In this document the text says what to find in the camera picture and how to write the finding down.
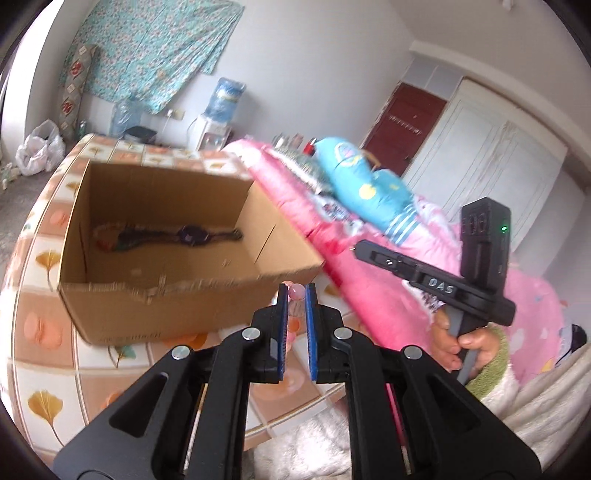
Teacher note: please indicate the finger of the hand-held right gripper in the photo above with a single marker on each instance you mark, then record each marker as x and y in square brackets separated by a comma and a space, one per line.
[383, 258]

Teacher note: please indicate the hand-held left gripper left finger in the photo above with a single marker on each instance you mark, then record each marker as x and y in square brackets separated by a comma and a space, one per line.
[280, 341]

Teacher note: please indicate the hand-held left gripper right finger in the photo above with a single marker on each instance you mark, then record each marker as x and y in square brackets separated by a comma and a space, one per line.
[310, 341]

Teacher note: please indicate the brown cardboard box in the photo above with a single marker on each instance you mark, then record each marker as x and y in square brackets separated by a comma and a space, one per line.
[138, 314]

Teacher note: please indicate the person's right forearm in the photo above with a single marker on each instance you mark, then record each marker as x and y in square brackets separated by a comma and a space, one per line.
[531, 406]

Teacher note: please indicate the person's right hand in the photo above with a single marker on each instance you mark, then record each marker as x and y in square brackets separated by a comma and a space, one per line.
[443, 341]

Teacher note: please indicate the pink floral blanket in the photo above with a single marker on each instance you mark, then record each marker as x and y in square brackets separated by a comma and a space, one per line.
[369, 286]

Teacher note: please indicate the light blue pillow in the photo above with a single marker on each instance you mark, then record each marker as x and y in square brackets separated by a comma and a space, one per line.
[364, 184]

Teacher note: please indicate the white wardrobe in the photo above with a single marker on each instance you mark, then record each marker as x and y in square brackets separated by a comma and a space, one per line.
[489, 157]

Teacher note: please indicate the grey patterned cloth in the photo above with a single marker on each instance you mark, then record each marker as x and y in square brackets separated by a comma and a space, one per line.
[300, 168]

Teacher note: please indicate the red-brown door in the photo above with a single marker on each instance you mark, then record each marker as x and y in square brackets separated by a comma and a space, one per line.
[401, 129]

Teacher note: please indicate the dark cloth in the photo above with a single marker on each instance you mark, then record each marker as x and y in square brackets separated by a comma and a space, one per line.
[575, 344]

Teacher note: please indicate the white water dispenser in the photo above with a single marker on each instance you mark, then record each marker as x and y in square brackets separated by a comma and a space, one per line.
[210, 136]

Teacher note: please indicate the blue-label water bottle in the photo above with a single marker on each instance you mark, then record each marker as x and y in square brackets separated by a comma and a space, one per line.
[226, 99]

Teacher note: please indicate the tile-print tablecloth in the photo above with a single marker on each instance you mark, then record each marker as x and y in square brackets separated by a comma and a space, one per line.
[46, 332]

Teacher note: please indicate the small black box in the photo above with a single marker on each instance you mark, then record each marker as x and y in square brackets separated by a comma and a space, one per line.
[141, 134]

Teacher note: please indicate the empty clear water bottle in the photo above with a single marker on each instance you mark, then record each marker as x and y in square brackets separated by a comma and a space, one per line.
[127, 117]

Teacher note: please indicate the white plastic bag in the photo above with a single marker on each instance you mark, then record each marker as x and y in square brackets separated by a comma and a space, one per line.
[39, 150]

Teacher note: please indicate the teal floral cloth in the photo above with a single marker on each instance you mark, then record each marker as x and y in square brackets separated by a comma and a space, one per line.
[157, 46]

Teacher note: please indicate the rolled patterned mat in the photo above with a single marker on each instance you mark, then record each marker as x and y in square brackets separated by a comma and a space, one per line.
[76, 87]

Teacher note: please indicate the white wall socket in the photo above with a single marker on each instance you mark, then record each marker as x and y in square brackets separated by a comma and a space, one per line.
[175, 113]

